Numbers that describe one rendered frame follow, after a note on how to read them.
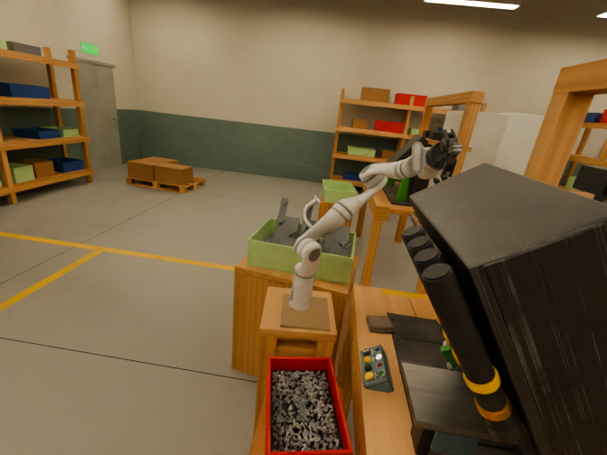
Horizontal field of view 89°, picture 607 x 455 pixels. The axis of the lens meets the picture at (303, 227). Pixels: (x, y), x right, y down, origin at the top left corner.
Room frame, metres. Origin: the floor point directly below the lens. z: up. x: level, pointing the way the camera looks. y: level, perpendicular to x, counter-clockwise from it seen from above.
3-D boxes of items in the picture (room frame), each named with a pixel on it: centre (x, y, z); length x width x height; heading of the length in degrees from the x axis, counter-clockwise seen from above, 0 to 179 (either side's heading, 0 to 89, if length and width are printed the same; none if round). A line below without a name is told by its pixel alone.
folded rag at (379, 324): (1.05, -0.35, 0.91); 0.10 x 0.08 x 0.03; 93
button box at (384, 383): (0.81, -0.29, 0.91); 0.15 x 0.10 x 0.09; 176
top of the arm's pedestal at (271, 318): (1.19, -0.02, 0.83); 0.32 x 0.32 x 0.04; 2
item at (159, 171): (6.01, 2.81, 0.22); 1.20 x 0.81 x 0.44; 81
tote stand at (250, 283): (1.78, -0.01, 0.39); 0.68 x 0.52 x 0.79; 76
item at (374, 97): (7.32, -1.99, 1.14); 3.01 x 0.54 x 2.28; 86
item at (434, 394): (0.52, -0.47, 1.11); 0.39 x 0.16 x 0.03; 86
